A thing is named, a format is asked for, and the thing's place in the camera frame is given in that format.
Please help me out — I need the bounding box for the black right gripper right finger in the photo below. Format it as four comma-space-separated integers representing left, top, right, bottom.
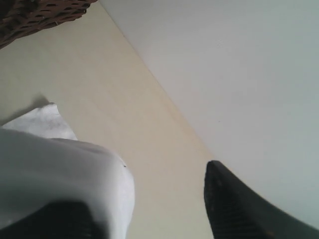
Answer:
203, 160, 319, 239

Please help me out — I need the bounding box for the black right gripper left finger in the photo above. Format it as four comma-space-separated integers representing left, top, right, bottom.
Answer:
0, 200, 110, 239

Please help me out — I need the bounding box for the white t-shirt with red lettering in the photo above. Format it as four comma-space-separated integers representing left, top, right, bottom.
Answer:
0, 103, 135, 239

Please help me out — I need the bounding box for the dark red wicker basket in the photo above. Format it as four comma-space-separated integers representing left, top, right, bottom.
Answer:
0, 0, 95, 49

